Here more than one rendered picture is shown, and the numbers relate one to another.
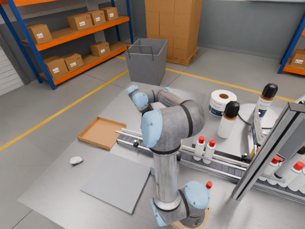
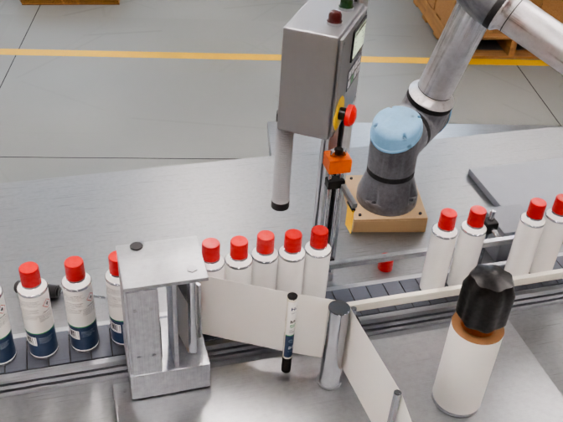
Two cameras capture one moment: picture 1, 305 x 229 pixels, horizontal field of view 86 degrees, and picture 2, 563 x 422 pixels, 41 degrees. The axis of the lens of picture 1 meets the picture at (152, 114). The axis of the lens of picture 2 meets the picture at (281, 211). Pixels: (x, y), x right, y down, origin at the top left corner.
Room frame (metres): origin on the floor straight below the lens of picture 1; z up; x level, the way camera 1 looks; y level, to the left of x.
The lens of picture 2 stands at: (1.27, -1.39, 1.95)
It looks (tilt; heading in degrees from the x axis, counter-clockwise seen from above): 37 degrees down; 137
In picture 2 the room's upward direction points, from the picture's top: 4 degrees clockwise
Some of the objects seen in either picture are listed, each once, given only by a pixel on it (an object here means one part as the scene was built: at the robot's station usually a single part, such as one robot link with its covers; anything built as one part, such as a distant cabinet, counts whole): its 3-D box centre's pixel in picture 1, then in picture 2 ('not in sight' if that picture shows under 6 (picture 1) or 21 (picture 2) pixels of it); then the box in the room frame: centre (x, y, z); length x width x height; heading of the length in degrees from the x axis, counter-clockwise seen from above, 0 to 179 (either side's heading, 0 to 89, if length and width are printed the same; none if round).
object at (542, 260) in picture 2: not in sight; (550, 236); (0.72, -0.10, 0.98); 0.05 x 0.05 x 0.20
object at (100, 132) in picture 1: (102, 131); not in sight; (0.96, 0.42, 0.85); 0.30 x 0.26 x 0.04; 65
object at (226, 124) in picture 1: (228, 120); (472, 341); (0.83, -0.53, 1.03); 0.09 x 0.09 x 0.30
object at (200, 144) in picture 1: (199, 148); (467, 249); (0.64, -0.29, 0.98); 0.05 x 0.05 x 0.20
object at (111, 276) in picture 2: not in sight; (121, 298); (0.34, -0.93, 0.98); 0.05 x 0.05 x 0.20
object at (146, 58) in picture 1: (148, 62); not in sight; (3.11, 0.03, 0.48); 0.89 x 0.63 x 0.96; 163
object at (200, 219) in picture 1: (191, 207); (389, 181); (0.31, -0.17, 0.92); 0.15 x 0.15 x 0.10
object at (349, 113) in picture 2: not in sight; (347, 115); (0.50, -0.56, 1.33); 0.04 x 0.03 x 0.04; 120
